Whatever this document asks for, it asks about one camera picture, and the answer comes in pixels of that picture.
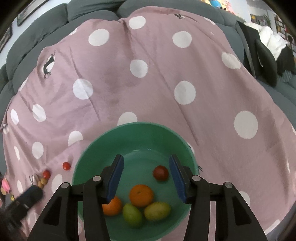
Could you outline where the tan longan fruit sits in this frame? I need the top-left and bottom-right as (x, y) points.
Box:
(40, 178), (48, 185)
(38, 181), (44, 189)

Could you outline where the smaller orange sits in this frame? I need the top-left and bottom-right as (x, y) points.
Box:
(102, 196), (123, 216)

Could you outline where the lone small red tomato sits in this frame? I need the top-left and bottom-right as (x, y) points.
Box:
(62, 162), (71, 171)

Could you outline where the yellow green mango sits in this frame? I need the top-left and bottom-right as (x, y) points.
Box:
(144, 202), (171, 222)

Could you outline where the large orange with stem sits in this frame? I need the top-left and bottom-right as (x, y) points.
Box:
(129, 184), (154, 208)

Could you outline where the large red tomato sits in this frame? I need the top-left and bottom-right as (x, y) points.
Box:
(152, 165), (169, 182)

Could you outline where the pile of plush toys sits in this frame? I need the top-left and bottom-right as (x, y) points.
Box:
(1, 177), (15, 206)

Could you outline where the green plastic bowl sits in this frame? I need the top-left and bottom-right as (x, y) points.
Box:
(72, 123), (199, 240)

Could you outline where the black jacket on sofa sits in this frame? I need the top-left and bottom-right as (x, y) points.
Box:
(235, 22), (295, 88)

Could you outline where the pink polka dot blanket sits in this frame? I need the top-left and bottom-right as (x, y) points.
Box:
(1, 6), (295, 240)

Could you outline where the white cushion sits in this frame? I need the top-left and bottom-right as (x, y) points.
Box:
(244, 22), (287, 60)

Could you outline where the grey sofa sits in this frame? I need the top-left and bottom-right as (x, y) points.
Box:
(0, 0), (296, 176)

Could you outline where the wall display shelf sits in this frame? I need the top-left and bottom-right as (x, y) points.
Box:
(274, 14), (295, 53)

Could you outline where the framed wall picture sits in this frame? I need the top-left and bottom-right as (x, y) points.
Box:
(1, 0), (49, 51)

